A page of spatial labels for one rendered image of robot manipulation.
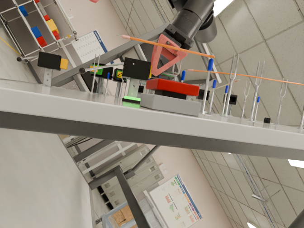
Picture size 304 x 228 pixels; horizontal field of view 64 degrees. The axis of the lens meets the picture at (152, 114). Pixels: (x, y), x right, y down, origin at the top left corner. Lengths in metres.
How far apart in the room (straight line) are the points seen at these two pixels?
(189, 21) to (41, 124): 0.36
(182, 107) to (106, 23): 8.44
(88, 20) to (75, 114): 8.51
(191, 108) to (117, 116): 0.09
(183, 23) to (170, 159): 7.96
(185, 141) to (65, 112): 0.23
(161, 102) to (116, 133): 0.12
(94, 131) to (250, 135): 0.21
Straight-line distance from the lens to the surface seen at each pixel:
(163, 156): 8.34
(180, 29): 0.54
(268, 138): 0.29
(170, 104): 0.26
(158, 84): 0.26
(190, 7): 0.56
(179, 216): 8.98
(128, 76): 0.51
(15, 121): 0.36
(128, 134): 0.36
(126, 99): 0.45
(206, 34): 0.62
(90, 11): 8.82
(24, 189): 0.64
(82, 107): 0.21
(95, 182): 1.45
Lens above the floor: 1.02
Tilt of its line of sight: 12 degrees up
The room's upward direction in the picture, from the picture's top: 61 degrees clockwise
